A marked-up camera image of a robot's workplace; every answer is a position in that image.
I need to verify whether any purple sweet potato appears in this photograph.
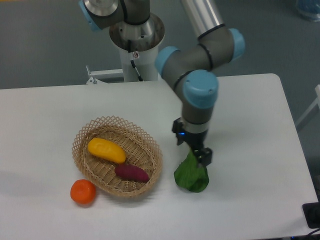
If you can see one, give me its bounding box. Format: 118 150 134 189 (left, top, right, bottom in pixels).
114 164 149 183

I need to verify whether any white metal frame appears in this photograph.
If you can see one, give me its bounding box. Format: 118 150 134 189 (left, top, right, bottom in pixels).
295 84 320 132

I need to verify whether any yellow mango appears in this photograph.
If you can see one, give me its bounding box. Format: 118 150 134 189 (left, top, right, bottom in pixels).
87 138 127 164

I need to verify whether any woven wicker basket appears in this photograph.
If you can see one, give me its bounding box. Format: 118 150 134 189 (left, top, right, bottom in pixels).
72 116 163 198

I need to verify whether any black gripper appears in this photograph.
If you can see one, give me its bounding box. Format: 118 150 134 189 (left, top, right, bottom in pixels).
172 119 213 168

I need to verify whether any blue plastic bag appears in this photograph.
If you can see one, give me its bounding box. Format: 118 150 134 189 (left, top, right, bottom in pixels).
295 0 320 22

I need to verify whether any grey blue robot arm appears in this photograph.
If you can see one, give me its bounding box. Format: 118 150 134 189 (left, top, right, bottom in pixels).
78 0 245 167

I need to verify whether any green bok choy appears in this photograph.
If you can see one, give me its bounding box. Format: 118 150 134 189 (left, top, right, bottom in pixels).
174 149 210 193

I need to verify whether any orange tangerine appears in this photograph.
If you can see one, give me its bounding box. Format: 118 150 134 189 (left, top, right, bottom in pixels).
70 179 96 205

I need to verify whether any black device at table edge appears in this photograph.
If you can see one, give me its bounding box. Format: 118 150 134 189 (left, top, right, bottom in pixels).
302 202 320 229

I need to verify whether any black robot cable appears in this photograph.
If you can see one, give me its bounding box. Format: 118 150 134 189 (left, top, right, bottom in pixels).
127 39 145 82

